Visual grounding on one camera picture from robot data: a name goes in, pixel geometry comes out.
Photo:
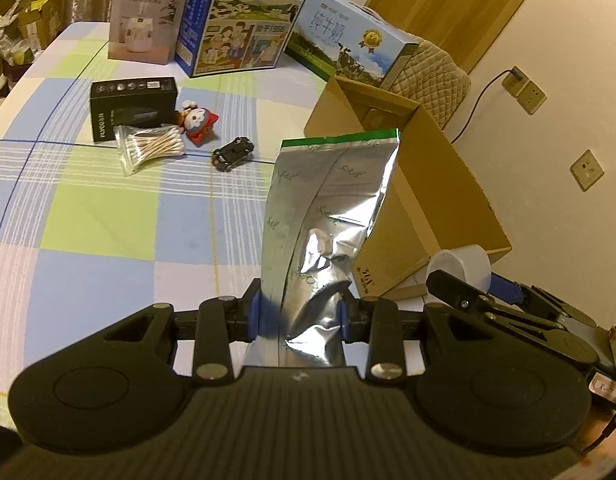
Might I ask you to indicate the cotton swab bag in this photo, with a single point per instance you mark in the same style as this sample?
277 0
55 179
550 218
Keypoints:
150 147

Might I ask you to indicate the clear plastic cup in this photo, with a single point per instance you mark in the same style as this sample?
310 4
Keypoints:
462 260

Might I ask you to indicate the silver foil pouch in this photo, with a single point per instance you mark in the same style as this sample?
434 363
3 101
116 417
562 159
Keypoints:
328 200

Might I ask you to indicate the black shaver box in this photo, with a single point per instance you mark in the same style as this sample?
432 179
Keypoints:
133 105

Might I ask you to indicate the wall socket with plug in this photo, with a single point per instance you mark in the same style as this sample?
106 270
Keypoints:
512 82

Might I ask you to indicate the beige quilted chair cover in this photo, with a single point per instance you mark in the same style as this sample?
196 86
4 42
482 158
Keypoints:
437 80

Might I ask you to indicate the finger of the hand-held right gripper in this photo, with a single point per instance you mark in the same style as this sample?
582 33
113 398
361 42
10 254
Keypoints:
512 322
505 287

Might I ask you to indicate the brown cardboard box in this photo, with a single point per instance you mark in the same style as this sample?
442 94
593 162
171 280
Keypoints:
412 200

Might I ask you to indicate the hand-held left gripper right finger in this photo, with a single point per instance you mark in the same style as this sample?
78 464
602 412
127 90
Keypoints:
344 320

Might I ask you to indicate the black toy car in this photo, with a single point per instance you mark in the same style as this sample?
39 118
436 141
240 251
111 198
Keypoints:
233 152

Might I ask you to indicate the dark blue milk carton box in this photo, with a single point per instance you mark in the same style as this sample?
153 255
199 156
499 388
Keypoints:
243 20

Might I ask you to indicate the white humidifier box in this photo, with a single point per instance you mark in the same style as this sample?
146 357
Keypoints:
148 20

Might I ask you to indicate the light blue milk carton box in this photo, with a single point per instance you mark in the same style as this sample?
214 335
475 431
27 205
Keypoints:
348 40

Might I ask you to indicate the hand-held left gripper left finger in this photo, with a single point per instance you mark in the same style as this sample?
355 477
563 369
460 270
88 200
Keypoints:
255 317

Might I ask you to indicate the red cartoon cat figurine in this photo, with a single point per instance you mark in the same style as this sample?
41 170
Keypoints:
200 122

